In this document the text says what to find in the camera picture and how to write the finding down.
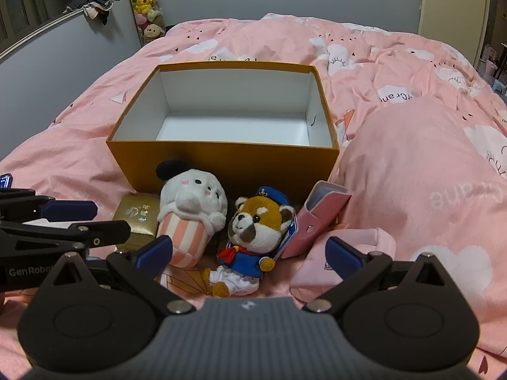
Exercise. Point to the clear tube of plush toys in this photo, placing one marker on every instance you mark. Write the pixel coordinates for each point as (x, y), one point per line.
(144, 4)

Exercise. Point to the pile of clothes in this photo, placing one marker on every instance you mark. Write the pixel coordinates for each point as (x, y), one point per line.
(95, 2)

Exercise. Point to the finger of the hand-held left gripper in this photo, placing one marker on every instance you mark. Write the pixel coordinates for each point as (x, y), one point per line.
(71, 209)
(103, 231)

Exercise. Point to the orange cardboard box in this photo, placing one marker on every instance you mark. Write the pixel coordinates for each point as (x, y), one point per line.
(245, 166)

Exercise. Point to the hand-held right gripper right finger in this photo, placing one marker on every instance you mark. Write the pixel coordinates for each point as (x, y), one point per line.
(340, 255)

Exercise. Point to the white seal plush toy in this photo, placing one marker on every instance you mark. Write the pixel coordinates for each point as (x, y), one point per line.
(194, 194)

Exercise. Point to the pink fabric pouch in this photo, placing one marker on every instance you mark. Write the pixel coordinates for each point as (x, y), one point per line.
(313, 270)

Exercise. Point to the blue stool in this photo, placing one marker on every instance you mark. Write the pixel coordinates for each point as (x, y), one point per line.
(499, 87)

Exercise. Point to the cream door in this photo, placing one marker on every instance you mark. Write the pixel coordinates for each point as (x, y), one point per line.
(455, 4)

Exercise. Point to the small gold box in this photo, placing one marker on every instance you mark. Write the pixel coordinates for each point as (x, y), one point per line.
(136, 215)

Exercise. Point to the pink printed duvet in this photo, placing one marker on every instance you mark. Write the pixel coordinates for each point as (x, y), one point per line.
(416, 146)

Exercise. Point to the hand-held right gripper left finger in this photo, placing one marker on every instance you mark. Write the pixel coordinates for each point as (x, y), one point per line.
(155, 253)

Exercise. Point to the pink card wallet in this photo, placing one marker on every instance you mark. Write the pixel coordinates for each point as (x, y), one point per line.
(313, 221)

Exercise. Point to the pink bin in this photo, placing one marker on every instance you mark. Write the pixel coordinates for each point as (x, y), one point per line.
(491, 69)

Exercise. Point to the dark window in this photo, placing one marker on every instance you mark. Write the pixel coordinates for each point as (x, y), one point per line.
(23, 0)

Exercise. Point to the red panda sailor plush toy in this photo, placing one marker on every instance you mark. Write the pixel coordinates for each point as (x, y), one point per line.
(253, 225)

